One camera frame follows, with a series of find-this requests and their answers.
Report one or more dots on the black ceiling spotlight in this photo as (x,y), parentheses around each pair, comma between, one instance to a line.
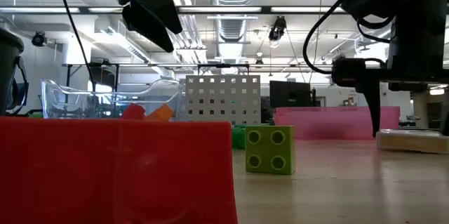
(38,38)
(277,29)

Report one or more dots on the black overhead light bar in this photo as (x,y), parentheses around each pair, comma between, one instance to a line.
(266,10)

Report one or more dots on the small lime green toy brick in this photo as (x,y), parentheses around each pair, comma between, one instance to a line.
(265,149)

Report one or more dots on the white perforated basket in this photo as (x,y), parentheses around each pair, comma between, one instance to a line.
(196,85)

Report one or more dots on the small green background object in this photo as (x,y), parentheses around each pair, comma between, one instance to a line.
(35,114)

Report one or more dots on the clear plastic bin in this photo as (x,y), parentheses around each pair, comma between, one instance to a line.
(70,104)

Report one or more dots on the short green toy block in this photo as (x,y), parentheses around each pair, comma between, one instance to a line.
(238,138)

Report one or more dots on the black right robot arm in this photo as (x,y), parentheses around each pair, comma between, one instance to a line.
(417,24)

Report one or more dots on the black monitor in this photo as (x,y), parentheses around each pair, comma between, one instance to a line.
(287,94)

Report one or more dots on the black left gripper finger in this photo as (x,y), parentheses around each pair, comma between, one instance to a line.
(147,29)
(165,15)

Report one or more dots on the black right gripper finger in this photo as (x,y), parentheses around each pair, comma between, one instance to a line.
(446,111)
(372,104)

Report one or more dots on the pink plastic tray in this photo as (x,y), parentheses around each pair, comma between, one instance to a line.
(333,122)

